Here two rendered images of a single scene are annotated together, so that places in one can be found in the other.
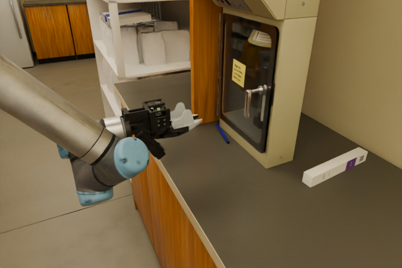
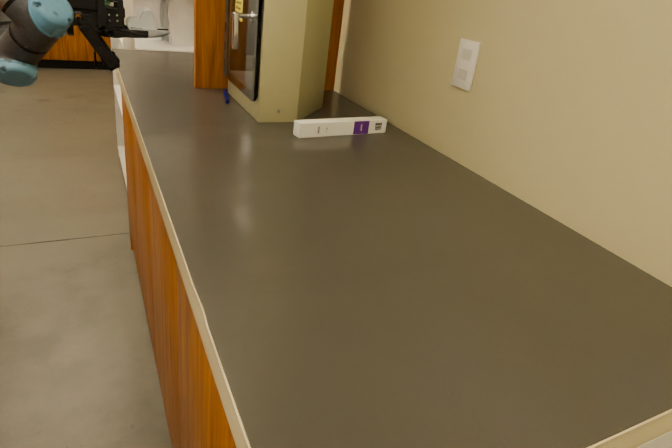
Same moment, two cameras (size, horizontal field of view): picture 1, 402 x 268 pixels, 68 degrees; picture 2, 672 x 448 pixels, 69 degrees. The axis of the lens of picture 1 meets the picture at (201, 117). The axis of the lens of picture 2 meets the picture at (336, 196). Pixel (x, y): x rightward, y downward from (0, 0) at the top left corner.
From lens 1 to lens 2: 0.64 m
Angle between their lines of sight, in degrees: 4
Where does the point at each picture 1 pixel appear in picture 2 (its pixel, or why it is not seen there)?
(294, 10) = not seen: outside the picture
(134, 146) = not seen: outside the picture
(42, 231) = not seen: outside the picture
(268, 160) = (261, 111)
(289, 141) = (289, 91)
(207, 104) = (214, 61)
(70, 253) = (19, 286)
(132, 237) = (116, 278)
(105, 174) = (19, 26)
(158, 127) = (108, 23)
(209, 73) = (218, 18)
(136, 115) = (81, 0)
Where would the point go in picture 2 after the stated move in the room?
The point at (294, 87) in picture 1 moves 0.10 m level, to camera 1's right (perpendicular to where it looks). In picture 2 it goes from (289, 15) to (329, 20)
